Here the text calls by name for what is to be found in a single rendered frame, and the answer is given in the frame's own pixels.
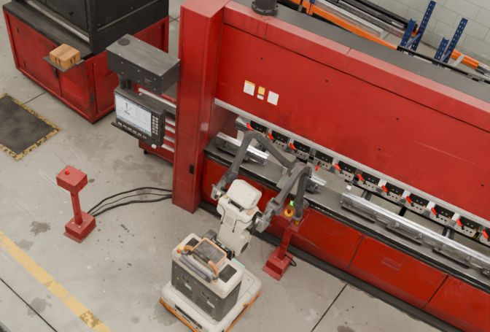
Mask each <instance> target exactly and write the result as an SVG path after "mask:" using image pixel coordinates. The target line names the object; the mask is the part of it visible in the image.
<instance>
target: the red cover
mask: <svg viewBox="0 0 490 332"><path fill-rule="evenodd" d="M222 22H223V23H227V24H228V25H231V26H234V27H236V28H239V29H241V30H243V31H246V32H248V33H250V34H253V35H255V36H258V37H260V38H263V39H265V40H268V41H269V42H272V43H275V44H277V45H280V46H282V47H285V48H287V49H289V50H292V51H294V52H296V53H300V54H301V55H304V56H306V57H309V58H312V59H314V60H316V61H319V62H321V63H324V64H326V65H328V66H331V67H333V68H335V69H338V70H341V71H342V72H345V73H347V74H350V75H353V76H355V77H358V78H360V79H362V80H365V81H367V82H370V83H373V84H374V85H377V86H379V87H382V88H385V89H387V90H390V91H391V92H394V93H397V94H399V95H401V96H404V97H406V98H408V99H411V100H414V101H416V102H419V103H420V104H423V105H426V106H428V107H431V108H433V109H436V110H438V111H440V112H443V113H445V114H447V115H450V116H452V117H455V118H457V119H460V120H463V121H464V122H467V123H470V124H472V125H474V126H477V127H479V128H482V129H484V130H486V131H489V132H490V103H488V102H485V101H482V100H480V99H477V98H475V97H473V96H470V95H467V94H466V93H463V92H460V91H458V90H455V89H453V88H450V87H448V86H445V85H442V84H440V83H438V82H435V81H432V80H429V79H427V78H425V77H422V76H420V75H417V74H414V73H413V72H410V71H407V70H405V69H402V68H400V67H398V66H395V65H392V64H390V63H387V62H385V61H382V60H380V59H377V58H374V57H373V56H370V55H367V54H364V53H361V52H360V51H357V50H354V49H352V48H350V47H347V46H345V45H342V44H339V43H337V42H334V41H332V40H330V39H327V38H324V37H323V36H320V35H317V34H314V33H312V32H310V31H307V30H305V29H302V28H299V27H297V26H294V25H292V24H290V23H286V22H284V21H282V20H279V19H277V18H274V17H271V16H264V15H258V14H257V13H256V12H254V11H253V10H252V8H249V7H246V6H244V5H242V4H239V3H237V2H234V1H231V0H230V1H229V2H228V3H227V4H226V5H225V6H224V12H223V19H222Z"/></svg>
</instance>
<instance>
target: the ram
mask: <svg viewBox="0 0 490 332"><path fill-rule="evenodd" d="M245 81H248V82H251V83H253V84H255V86H254V93H253V95H251V94H249V93H246V92H244V86H245ZM259 87H262V88H264V89H265V92H264V95H262V94H260V93H258V90H259ZM269 91H271V92H274V93H276V94H279V98H278V102H277V105H275V104H272V103H270V102H267V100H268V94H269ZM257 94H259V95H261V96H263V99H260V98H258V97H257ZM215 98H216V99H219V100H220V101H223V102H225V103H227V104H229V105H231V106H234V107H236V108H238V109H241V110H243V111H245V112H248V113H249V114H251V115H254V116H256V117H258V118H260V119H263V120H265V121H267V122H269V123H272V124H274V125H275V126H278V127H280V128H283V129H285V130H287V131H289V132H291V133H294V134H296V135H298V136H301V137H303V138H304V139H307V140H309V141H311V142H314V143H316V144H318V145H320V146H323V147H325V148H327V149H329V150H332V151H333V152H335V153H338V154H340V155H343V156H345V157H347V158H349V159H352V160H353V161H356V162H358V163H361V164H362V165H364V166H367V167H369V168H371V169H374V170H376V171H378V172H381V173H382V174H385V175H386V176H389V177H391V178H393V179H396V180H398V181H400V182H403V183H405V184H406V185H410V186H411V187H413V188H415V189H418V190H420V191H422V192H425V193H427V194H429V195H431V196H434V197H435V198H439V199H440V200H442V201H444V202H447V203H449V204H451V205H453V206H456V207H458V208H460V209H463V210H464V211H466V212H469V213H471V214H473V215H476V216H478V217H480V218H482V219H484V220H487V221H489V222H490V132H489V131H486V130H484V129H482V128H479V127H477V126H474V125H472V124H470V123H467V122H464V121H463V120H460V119H457V118H455V117H452V116H450V115H447V114H445V113H443V112H440V111H438V110H436V109H433V108H431V107H428V106H426V105H423V104H420V103H419V102H416V101H414V100H411V99H408V98H406V97H404V96H401V95H399V94H397V93H394V92H391V91H390V90H387V89H385V88H382V87H379V86H377V85H374V84H373V83H370V82H367V81H365V80H362V79H360V78H358V77H355V76H353V75H350V74H347V73H345V72H342V71H341V70H338V69H335V68H333V67H331V66H328V65H326V64H324V63H321V62H319V61H316V60H314V59H312V58H309V57H306V56H304V55H301V54H300V53H296V52H294V51H292V50H289V49H287V48H285V47H282V46H280V45H277V44H275V43H272V42H269V41H268V40H265V39H263V38H260V37H258V36H255V35H253V34H250V33H248V32H246V31H243V30H241V29H239V28H236V27H234V26H231V25H228V24H227V23H223V28H222V41H221V48H220V55H219V68H218V75H217V87H216V94H215ZM214 103H215V104H217V105H219V106H221V107H224V108H226V109H229V110H230V111H232V112H234V113H237V114H239V115H241V116H243V117H246V118H248V119H250V120H253V121H254V122H256V123H259V124H261V125H263V126H265V127H267V128H270V129H272V130H274V131H277V132H279V133H280V134H283V135H285V136H288V137H289V138H292V139H294V140H296V141H298V142H301V143H303V144H305V145H308V146H309V147H312V148H314V149H316V150H318V151H320V152H322V153H325V154H327V155H329V156H332V157H334V158H336V159H338V160H340V161H343V162H344V163H347V164H349V165H351V166H354V167H356V168H358V169H360V170H363V171H365V172H367V173H368V174H372V175H373V176H375V177H378V178H380V179H382V180H384V181H387V182H389V183H391V184H393V185H396V186H397V187H399V188H402V189H404V190H406V191H409V192H411V193H413V194H415V195H417V196H420V197H422V198H425V199H426V200H428V201H431V202H433V203H435V204H437V205H440V206H442V207H444V208H446V209H449V210H451V211H452V212H455V213H457V214H459V215H461V216H464V217H466V218H468V219H470V220H473V221H475V222H477V223H480V224H481V225H484V226H486V227H488V228H490V225H488V224H486V223H483V222H481V221H480V220H476V219H475V218H473V217H471V216H468V215H466V214H464V213H461V212H459V211H457V210H455V209H452V208H451V207H449V206H446V205H444V204H442V203H439V202H437V201H435V200H433V199H430V198H428V197H426V196H423V195H422V194H420V193H417V192H415V191H413V190H411V189H408V188H406V187H404V186H402V185H399V184H397V183H396V182H393V181H391V180H389V179H386V178H384V177H382V176H380V175H377V174H375V173H373V172H371V171H368V170H367V169H364V168H362V167H360V166H358V165H355V164H353V163H351V162H349V161H346V160H344V159H342V158H339V157H338V156H336V155H333V154H331V153H329V152H327V151H324V150H322V149H320V148H318V147H315V146H313V145H312V144H309V143H307V142H304V141H302V140H300V139H298V138H296V137H293V136H291V135H289V134H286V133H284V132H283V131H280V130H278V129H276V128H274V127H271V126H269V125H267V124H265V123H262V122H260V121H259V120H255V119H254V118H252V117H249V116H247V115H245V114H243V113H240V112H238V111H236V110H234V109H231V108H230V107H226V106H225V105H223V104H221V103H218V102H216V101H215V100H214Z"/></svg>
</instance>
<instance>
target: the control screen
mask: <svg viewBox="0 0 490 332"><path fill-rule="evenodd" d="M115 100H116V112H117V117H118V118H120V119H121V120H124V121H125V122H127V123H129V124H131V125H132V126H135V127H137V128H138V129H140V130H142V131H144V132H145V133H147V134H149V135H151V112H150V111H149V110H147V109H145V108H143V107H140V106H139V105H138V104H135V103H133V102H132V101H129V100H127V99H126V98H124V97H122V96H120V95H118V94H115ZM123 114H124V115H126V117H125V116H123Z"/></svg>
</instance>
